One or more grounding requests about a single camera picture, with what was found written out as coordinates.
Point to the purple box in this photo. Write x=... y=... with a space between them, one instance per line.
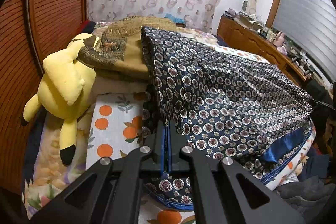
x=231 y=12

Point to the brown patterned folded cloth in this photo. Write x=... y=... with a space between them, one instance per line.
x=126 y=56

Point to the blue cloth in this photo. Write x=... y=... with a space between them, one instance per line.
x=170 y=16

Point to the wooden sideboard cabinet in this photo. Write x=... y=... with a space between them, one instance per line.
x=246 y=37

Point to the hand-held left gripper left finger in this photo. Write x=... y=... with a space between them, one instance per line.
x=161 y=153

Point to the navy circle-patterned satin top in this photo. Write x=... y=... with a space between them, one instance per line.
x=223 y=98

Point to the yellow plush toy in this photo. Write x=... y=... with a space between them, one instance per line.
x=65 y=87

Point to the pink tissue box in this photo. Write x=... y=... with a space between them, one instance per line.
x=282 y=49

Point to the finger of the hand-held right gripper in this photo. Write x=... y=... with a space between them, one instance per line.
x=325 y=105

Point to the orange fruit print sheet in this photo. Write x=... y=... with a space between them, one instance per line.
x=115 y=129

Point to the floral bed sheet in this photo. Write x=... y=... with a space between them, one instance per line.
x=47 y=161

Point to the grey window blind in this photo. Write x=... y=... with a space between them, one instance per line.
x=307 y=8

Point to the small desk fan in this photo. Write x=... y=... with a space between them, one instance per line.
x=245 y=5

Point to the cluttered cardboard box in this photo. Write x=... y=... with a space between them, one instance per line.
x=245 y=18

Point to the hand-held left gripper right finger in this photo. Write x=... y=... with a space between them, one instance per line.
x=174 y=158

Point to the black handheld device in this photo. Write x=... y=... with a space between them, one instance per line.
x=296 y=56
x=308 y=70

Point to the beige folded cloth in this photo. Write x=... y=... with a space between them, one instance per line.
x=115 y=85

